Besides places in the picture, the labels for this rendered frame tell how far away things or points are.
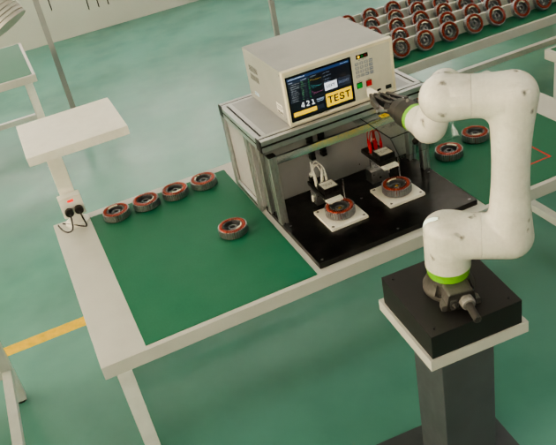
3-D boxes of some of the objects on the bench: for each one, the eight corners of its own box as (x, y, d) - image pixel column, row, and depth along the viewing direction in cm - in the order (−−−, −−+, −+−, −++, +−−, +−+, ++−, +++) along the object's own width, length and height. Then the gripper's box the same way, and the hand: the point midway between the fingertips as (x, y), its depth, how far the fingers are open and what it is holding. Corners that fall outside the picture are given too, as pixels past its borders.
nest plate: (368, 217, 264) (368, 214, 264) (332, 232, 260) (332, 229, 260) (349, 200, 276) (349, 198, 276) (313, 214, 273) (313, 211, 272)
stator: (456, 163, 289) (456, 155, 287) (430, 160, 295) (430, 152, 293) (467, 151, 296) (467, 142, 294) (441, 147, 303) (441, 139, 301)
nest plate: (425, 194, 270) (424, 192, 270) (390, 208, 267) (390, 206, 266) (403, 179, 283) (403, 177, 282) (370, 192, 279) (370, 189, 278)
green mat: (618, 149, 277) (618, 149, 277) (485, 205, 262) (485, 204, 262) (468, 81, 354) (468, 81, 353) (358, 121, 338) (358, 120, 338)
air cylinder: (389, 177, 285) (387, 166, 282) (372, 184, 283) (371, 172, 280) (382, 173, 289) (381, 161, 286) (366, 179, 287) (364, 167, 284)
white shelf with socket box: (160, 230, 287) (127, 124, 263) (69, 263, 278) (26, 158, 254) (139, 193, 315) (107, 96, 291) (55, 223, 306) (15, 125, 282)
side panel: (268, 208, 286) (252, 135, 269) (261, 211, 285) (244, 138, 268) (243, 181, 308) (227, 112, 291) (236, 184, 308) (220, 115, 291)
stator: (214, 239, 274) (212, 230, 272) (228, 222, 282) (225, 214, 280) (240, 242, 269) (238, 234, 267) (253, 225, 277) (251, 217, 275)
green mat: (318, 275, 245) (318, 274, 244) (146, 345, 229) (145, 345, 229) (223, 169, 321) (223, 169, 321) (89, 218, 305) (89, 217, 305)
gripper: (388, 128, 238) (353, 107, 258) (422, 116, 242) (385, 95, 261) (386, 108, 234) (350, 86, 254) (420, 94, 238) (383, 76, 257)
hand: (372, 94), depth 255 cm, fingers closed
